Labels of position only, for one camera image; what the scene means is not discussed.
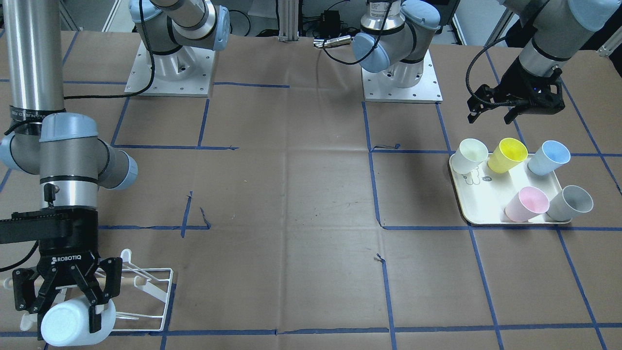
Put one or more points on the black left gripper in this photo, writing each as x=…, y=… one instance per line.
x=511, y=81

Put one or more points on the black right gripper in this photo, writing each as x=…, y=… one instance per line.
x=68, y=245

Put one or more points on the light blue plastic cup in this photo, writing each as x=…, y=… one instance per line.
x=67, y=323

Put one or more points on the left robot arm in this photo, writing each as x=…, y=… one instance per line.
x=397, y=33

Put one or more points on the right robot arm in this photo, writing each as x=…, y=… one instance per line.
x=71, y=286

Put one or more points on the yellow plastic cup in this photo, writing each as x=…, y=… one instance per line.
x=509, y=153

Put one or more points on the cream plastic cup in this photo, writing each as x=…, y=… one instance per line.
x=469, y=155

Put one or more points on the pink plastic cup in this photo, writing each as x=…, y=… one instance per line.
x=528, y=203

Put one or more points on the grey plastic cup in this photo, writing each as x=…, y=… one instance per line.
x=571, y=202

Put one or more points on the cream serving tray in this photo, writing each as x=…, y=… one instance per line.
x=483, y=194

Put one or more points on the white wire cup rack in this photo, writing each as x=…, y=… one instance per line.
x=141, y=306

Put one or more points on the aluminium frame post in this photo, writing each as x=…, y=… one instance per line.
x=288, y=17

